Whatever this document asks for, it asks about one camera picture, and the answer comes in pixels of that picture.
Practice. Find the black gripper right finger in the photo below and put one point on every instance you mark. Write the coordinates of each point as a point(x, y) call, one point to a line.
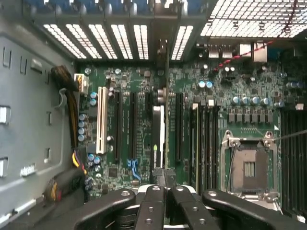
point(189, 206)

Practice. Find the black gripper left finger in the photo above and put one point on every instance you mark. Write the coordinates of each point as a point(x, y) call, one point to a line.
point(153, 206)

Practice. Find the blue SATA ports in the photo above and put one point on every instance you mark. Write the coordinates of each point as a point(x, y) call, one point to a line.
point(134, 167)

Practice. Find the black RAM slot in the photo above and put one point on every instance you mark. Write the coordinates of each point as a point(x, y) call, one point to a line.
point(215, 148)
point(205, 148)

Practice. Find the metal socket cover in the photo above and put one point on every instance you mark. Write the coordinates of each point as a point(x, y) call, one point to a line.
point(261, 198)

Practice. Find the CPU socket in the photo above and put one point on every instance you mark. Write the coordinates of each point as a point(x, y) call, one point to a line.
point(249, 165)

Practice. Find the green motherboard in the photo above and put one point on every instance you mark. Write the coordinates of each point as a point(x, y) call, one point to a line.
point(141, 134)

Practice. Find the white PCI expansion slot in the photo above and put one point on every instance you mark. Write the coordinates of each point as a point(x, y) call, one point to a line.
point(102, 119)

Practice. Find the short black expansion slot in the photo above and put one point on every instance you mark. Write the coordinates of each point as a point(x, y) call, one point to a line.
point(148, 103)

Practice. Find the black finned heatsink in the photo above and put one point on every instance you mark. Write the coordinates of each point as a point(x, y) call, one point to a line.
point(295, 167)

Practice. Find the thin metal locking lever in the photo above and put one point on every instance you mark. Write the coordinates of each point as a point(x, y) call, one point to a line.
point(292, 135)

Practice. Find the white power connector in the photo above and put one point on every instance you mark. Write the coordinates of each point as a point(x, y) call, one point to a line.
point(81, 82)

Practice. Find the metal rear port block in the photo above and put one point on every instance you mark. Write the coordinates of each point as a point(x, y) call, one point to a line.
point(260, 52)

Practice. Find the open black PC case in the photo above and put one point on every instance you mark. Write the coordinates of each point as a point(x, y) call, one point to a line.
point(28, 28)

